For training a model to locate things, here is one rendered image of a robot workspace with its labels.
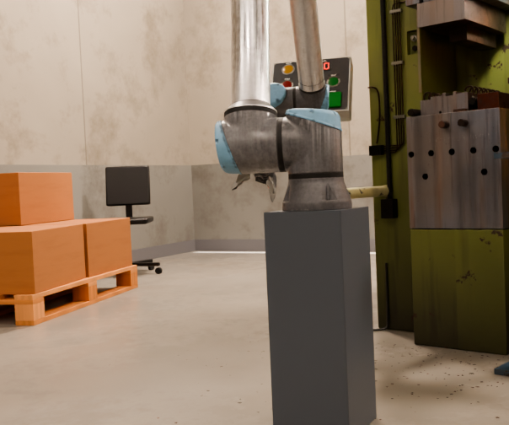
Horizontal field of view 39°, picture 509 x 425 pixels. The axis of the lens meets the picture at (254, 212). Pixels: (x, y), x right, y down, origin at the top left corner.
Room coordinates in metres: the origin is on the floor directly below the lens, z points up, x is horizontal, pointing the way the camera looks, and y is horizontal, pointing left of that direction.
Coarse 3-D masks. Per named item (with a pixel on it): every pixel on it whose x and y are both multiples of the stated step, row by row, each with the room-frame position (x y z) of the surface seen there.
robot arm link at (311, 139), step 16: (288, 112) 1.93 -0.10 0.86; (304, 112) 1.89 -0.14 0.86; (320, 112) 1.89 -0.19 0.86; (336, 112) 1.93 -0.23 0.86; (288, 128) 1.91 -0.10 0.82; (304, 128) 1.89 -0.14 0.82; (320, 128) 1.89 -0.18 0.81; (336, 128) 1.91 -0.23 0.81; (288, 144) 1.90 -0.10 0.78; (304, 144) 1.89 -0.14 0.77; (320, 144) 1.89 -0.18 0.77; (336, 144) 1.91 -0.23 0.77; (288, 160) 1.91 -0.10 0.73; (304, 160) 1.89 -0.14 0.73; (320, 160) 1.89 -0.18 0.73; (336, 160) 1.91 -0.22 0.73
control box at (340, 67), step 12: (324, 60) 3.09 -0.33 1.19; (336, 60) 3.07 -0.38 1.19; (348, 60) 3.06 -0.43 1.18; (276, 72) 3.13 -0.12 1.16; (324, 72) 3.06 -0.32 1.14; (336, 72) 3.04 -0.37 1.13; (348, 72) 3.03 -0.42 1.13; (336, 84) 3.01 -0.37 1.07; (348, 84) 3.00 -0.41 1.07; (348, 96) 2.97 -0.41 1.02; (336, 108) 2.95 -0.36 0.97; (348, 108) 2.94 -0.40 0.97; (348, 120) 2.99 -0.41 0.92
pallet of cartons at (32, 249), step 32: (0, 192) 4.44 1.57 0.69; (32, 192) 4.53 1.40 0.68; (64, 192) 4.88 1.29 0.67; (0, 224) 4.44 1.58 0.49; (32, 224) 4.47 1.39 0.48; (64, 224) 4.27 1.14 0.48; (96, 224) 4.43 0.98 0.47; (128, 224) 4.86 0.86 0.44; (0, 256) 3.73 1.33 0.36; (32, 256) 3.69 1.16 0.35; (64, 256) 4.03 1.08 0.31; (96, 256) 4.41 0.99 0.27; (128, 256) 4.84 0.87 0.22; (0, 288) 3.73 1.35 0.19; (32, 288) 3.69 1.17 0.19; (64, 288) 3.97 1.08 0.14; (96, 288) 4.33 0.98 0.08; (128, 288) 4.77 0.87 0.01; (32, 320) 3.66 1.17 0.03
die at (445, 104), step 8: (440, 96) 2.84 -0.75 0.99; (448, 96) 2.81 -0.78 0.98; (456, 96) 2.79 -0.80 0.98; (464, 96) 2.77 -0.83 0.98; (424, 104) 2.88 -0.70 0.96; (432, 104) 2.86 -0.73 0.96; (440, 104) 2.84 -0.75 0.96; (448, 104) 2.81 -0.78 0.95; (456, 104) 2.79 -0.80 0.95; (464, 104) 2.77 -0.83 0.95; (424, 112) 2.88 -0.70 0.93; (432, 112) 2.86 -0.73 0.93; (448, 112) 2.82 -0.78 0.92
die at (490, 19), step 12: (444, 0) 2.82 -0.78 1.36; (456, 0) 2.79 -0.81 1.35; (468, 0) 2.79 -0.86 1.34; (420, 12) 2.88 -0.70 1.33; (432, 12) 2.85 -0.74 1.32; (444, 12) 2.82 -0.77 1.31; (456, 12) 2.79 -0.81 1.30; (468, 12) 2.79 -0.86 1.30; (480, 12) 2.88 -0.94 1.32; (492, 12) 2.97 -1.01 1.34; (504, 12) 3.07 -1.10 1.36; (420, 24) 2.89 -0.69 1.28; (432, 24) 2.85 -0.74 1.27; (444, 24) 2.86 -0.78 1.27; (456, 24) 2.87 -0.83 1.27; (468, 24) 2.88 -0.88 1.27; (480, 24) 2.89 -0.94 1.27; (492, 24) 2.97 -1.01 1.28; (504, 24) 3.07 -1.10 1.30
